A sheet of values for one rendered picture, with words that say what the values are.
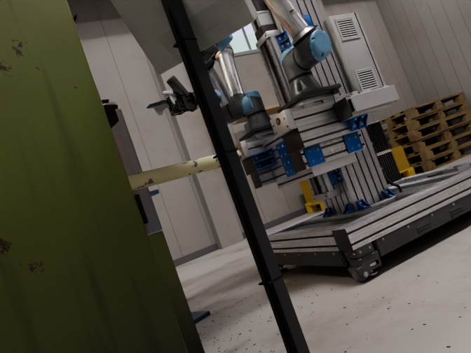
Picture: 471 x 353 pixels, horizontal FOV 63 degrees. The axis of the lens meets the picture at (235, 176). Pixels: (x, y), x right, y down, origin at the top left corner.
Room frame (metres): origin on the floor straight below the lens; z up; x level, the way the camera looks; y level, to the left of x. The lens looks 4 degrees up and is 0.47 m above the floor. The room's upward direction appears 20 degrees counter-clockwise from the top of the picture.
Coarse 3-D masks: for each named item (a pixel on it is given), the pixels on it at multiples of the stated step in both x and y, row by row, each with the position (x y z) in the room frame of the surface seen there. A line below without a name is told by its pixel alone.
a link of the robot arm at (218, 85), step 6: (210, 60) 1.92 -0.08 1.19; (210, 66) 1.95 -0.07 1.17; (210, 72) 1.99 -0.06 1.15; (216, 72) 2.02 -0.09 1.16; (210, 78) 2.01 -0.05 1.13; (216, 78) 2.03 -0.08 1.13; (216, 84) 2.05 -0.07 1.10; (222, 84) 2.08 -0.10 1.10; (222, 90) 2.09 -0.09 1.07; (222, 96) 2.11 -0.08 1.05; (222, 102) 2.15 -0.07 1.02; (228, 102) 2.16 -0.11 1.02; (234, 120) 2.25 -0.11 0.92
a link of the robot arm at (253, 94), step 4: (244, 92) 2.19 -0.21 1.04; (248, 92) 2.18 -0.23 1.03; (252, 92) 2.18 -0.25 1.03; (256, 92) 2.19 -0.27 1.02; (252, 96) 2.17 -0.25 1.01; (256, 96) 2.18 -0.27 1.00; (260, 96) 2.21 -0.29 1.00; (252, 100) 2.17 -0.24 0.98; (256, 100) 2.18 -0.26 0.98; (260, 100) 2.19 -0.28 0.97; (256, 104) 2.18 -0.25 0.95; (260, 104) 2.19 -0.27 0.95; (256, 108) 2.17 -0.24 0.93; (260, 108) 2.18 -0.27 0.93; (264, 108) 2.21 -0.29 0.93; (252, 112) 2.18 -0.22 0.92; (244, 116) 2.23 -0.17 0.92
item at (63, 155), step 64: (0, 0) 0.87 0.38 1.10; (64, 0) 0.97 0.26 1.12; (0, 64) 0.84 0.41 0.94; (64, 64) 0.94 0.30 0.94; (0, 128) 0.82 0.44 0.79; (64, 128) 0.90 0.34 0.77; (0, 192) 0.79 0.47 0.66; (64, 192) 0.87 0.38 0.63; (128, 192) 0.97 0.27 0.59; (0, 256) 0.77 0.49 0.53; (64, 256) 0.84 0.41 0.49; (128, 256) 0.93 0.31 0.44; (0, 320) 0.75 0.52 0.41; (64, 320) 0.82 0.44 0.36; (128, 320) 0.90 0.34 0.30
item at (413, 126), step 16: (448, 96) 5.40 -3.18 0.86; (464, 96) 5.53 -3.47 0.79; (400, 112) 5.17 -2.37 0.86; (416, 112) 5.07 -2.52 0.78; (432, 112) 5.23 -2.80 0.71; (464, 112) 5.45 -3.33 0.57; (400, 128) 5.89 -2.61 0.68; (416, 128) 5.07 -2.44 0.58; (432, 128) 6.11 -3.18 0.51; (448, 128) 5.28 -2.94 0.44; (464, 128) 5.54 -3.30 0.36; (400, 144) 5.38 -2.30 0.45; (416, 144) 5.08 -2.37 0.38; (432, 144) 5.17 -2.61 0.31; (448, 144) 5.28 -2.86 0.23; (464, 144) 5.35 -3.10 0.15; (416, 160) 5.41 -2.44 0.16; (432, 160) 5.55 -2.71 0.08
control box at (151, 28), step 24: (120, 0) 1.05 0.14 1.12; (144, 0) 1.04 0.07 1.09; (192, 0) 1.02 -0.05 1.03; (216, 0) 1.02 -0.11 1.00; (240, 0) 1.01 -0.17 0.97; (144, 24) 1.08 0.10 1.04; (168, 24) 1.07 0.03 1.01; (192, 24) 1.06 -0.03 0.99; (216, 24) 1.05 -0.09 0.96; (240, 24) 1.04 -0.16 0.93; (144, 48) 1.12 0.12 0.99; (168, 48) 1.11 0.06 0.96
